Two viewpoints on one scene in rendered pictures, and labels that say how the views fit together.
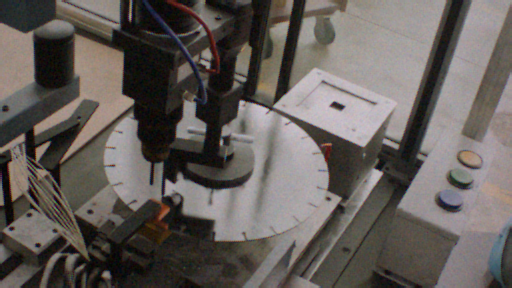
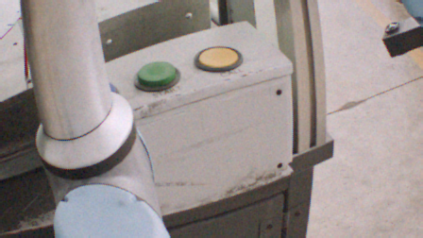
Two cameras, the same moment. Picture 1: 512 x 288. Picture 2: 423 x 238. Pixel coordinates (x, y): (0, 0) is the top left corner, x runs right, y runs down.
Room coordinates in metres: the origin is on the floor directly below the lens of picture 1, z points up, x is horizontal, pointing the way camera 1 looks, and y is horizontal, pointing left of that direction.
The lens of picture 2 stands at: (0.21, -1.10, 1.54)
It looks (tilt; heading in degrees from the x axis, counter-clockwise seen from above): 34 degrees down; 44
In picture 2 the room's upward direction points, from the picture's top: 4 degrees counter-clockwise
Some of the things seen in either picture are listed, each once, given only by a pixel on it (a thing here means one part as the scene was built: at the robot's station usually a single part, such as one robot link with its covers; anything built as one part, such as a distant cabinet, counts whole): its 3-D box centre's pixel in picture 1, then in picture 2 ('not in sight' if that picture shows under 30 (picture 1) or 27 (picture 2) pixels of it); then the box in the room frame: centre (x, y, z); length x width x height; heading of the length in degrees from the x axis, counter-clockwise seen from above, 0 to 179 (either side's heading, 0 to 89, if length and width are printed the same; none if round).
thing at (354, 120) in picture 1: (329, 137); (126, 25); (1.07, -0.13, 0.82); 0.18 x 0.18 x 0.15; 67
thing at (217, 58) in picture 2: (468, 162); (219, 64); (0.98, -0.38, 0.89); 0.04 x 0.04 x 0.02
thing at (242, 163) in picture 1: (218, 152); not in sight; (0.78, 0.05, 0.96); 0.11 x 0.11 x 0.03
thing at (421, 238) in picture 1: (438, 208); (155, 131); (0.92, -0.34, 0.82); 0.28 x 0.11 x 0.15; 157
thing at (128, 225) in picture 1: (136, 236); not in sight; (0.60, 0.13, 0.95); 0.10 x 0.03 x 0.07; 157
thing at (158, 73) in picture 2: (460, 179); (156, 78); (0.91, -0.35, 0.90); 0.04 x 0.04 x 0.02
